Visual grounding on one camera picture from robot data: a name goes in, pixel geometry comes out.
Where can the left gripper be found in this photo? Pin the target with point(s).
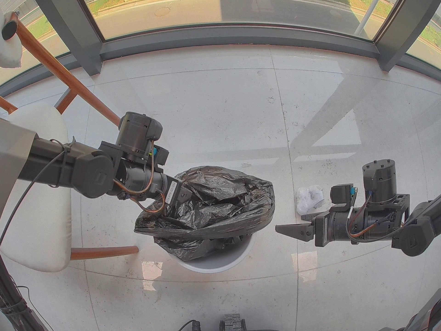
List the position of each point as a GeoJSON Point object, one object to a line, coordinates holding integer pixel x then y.
{"type": "Point", "coordinates": [141, 183]}

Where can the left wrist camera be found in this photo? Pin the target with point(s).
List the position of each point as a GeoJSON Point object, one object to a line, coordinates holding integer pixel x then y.
{"type": "Point", "coordinates": [162, 157]}

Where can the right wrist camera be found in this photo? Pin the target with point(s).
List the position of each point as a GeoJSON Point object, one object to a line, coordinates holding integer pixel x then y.
{"type": "Point", "coordinates": [341, 195]}

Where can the crumpled white paper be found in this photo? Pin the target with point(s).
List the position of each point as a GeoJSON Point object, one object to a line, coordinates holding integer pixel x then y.
{"type": "Point", "coordinates": [308, 198]}

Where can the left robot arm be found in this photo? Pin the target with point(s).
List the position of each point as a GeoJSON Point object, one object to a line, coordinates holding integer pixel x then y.
{"type": "Point", "coordinates": [51, 160]}

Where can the white trash bin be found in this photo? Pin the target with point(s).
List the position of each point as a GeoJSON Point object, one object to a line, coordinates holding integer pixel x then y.
{"type": "Point", "coordinates": [213, 267]}

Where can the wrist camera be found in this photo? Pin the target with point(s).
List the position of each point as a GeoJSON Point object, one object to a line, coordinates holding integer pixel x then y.
{"type": "Point", "coordinates": [162, 157]}
{"type": "Point", "coordinates": [341, 195]}

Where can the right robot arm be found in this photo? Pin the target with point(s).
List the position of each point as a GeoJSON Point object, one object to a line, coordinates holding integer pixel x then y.
{"type": "Point", "coordinates": [379, 181]}

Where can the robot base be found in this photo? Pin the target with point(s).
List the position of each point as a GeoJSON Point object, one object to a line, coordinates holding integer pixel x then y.
{"type": "Point", "coordinates": [234, 322]}

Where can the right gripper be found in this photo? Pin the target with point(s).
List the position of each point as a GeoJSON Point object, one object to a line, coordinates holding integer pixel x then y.
{"type": "Point", "coordinates": [339, 228]}

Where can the black plastic bag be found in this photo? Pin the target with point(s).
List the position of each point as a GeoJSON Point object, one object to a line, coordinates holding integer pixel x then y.
{"type": "Point", "coordinates": [220, 198]}

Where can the window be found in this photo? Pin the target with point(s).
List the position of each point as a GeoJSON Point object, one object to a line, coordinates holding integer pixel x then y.
{"type": "Point", "coordinates": [74, 29]}

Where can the wooden chair white cushion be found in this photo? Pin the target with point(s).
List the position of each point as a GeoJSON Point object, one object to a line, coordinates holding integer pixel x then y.
{"type": "Point", "coordinates": [38, 184]}

